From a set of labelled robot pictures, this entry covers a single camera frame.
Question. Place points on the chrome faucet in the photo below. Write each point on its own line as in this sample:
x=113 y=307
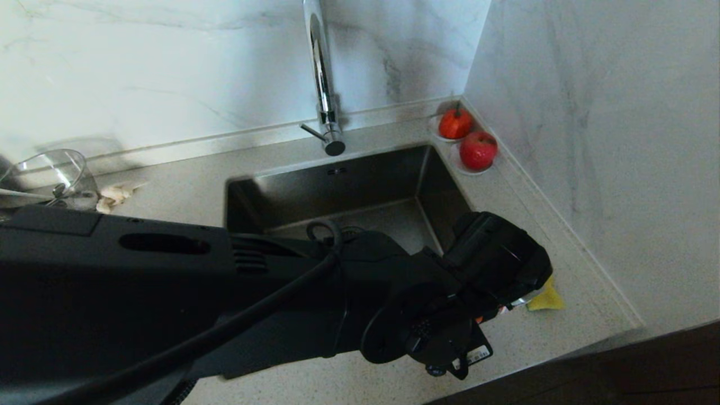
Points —
x=323 y=84

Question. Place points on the orange detergent bottle yellow cap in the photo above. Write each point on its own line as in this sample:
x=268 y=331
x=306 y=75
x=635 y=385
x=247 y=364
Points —
x=503 y=310

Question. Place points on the yellow sponge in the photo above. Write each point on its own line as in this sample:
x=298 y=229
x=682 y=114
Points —
x=548 y=301

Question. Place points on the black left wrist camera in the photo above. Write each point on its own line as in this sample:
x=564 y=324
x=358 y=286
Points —
x=500 y=259

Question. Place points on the red apple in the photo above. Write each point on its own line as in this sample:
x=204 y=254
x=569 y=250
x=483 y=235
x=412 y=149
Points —
x=478 y=151

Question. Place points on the clear glass pot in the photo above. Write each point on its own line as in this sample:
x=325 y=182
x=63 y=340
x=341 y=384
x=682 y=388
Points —
x=56 y=177

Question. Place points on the small white dish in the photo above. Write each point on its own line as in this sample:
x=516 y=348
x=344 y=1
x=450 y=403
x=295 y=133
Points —
x=457 y=163
x=433 y=130

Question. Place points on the garlic bulb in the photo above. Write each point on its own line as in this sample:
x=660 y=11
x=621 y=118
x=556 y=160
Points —
x=115 y=194

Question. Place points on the stainless steel sink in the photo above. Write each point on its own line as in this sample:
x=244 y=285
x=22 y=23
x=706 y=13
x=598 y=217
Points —
x=337 y=191

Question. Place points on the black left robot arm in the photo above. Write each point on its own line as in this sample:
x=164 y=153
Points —
x=112 y=292

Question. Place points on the red tomato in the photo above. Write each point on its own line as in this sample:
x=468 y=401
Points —
x=454 y=125

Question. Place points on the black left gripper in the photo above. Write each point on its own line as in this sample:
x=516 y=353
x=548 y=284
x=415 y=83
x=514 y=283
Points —
x=416 y=326

